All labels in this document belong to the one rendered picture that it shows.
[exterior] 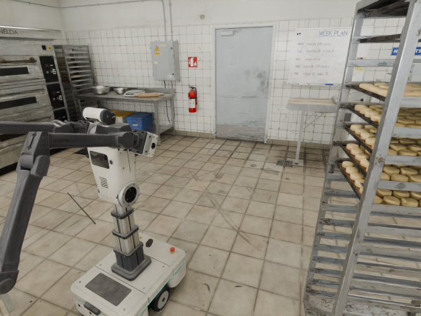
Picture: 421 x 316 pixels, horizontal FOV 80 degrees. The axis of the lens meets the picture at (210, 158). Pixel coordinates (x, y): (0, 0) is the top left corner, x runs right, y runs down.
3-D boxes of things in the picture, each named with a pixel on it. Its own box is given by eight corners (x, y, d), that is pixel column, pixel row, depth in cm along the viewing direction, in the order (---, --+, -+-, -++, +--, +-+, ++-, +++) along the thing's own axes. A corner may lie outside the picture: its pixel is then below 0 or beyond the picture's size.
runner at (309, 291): (306, 294, 158) (306, 291, 157) (305, 291, 161) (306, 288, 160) (421, 312, 147) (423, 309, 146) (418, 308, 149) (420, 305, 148)
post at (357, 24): (303, 303, 165) (358, 1, 99) (302, 298, 168) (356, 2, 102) (307, 303, 164) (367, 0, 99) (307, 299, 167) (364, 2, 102)
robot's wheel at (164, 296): (147, 313, 168) (153, 316, 166) (151, 289, 168) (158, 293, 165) (161, 301, 183) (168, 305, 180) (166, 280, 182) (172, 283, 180)
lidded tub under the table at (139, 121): (126, 129, 508) (124, 116, 498) (138, 123, 549) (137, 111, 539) (142, 131, 497) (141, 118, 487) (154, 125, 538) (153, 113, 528)
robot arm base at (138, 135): (135, 130, 133) (129, 152, 132) (124, 125, 126) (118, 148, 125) (148, 131, 129) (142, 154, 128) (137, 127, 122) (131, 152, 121)
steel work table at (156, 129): (82, 137, 540) (72, 90, 502) (106, 128, 602) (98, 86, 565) (160, 146, 480) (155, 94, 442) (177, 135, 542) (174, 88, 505)
